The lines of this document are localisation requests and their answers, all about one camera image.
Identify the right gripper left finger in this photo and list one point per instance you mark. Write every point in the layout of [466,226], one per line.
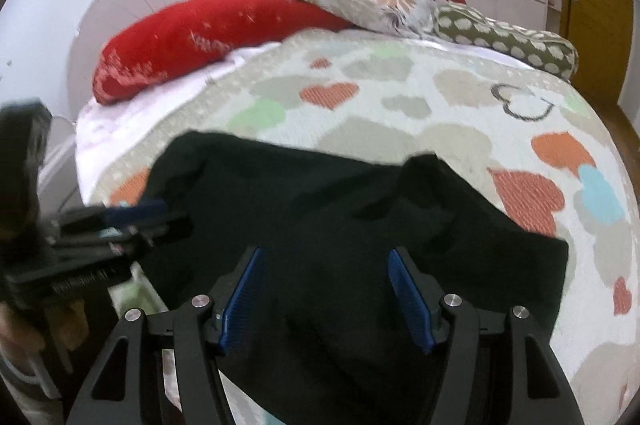
[153,366]

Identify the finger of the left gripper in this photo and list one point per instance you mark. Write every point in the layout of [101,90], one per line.
[131,215]
[131,236]

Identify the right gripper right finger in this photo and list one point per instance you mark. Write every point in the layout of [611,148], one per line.
[490,367]

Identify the black pants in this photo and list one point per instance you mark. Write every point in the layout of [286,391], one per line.
[329,344]

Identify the left hand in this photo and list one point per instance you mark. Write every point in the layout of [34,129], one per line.
[69,326]

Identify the white bed sheet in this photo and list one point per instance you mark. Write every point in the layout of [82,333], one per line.
[104,133]

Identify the large red pillow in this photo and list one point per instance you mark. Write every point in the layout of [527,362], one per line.
[193,34]

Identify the heart patterned quilt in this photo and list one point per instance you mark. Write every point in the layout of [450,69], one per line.
[529,142]

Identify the green dotted pillow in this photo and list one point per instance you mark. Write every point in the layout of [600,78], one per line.
[541,49]

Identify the floral grey pillow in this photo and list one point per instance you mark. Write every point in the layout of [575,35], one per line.
[412,19]

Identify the brown wooden door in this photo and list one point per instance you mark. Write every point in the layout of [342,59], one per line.
[601,31]

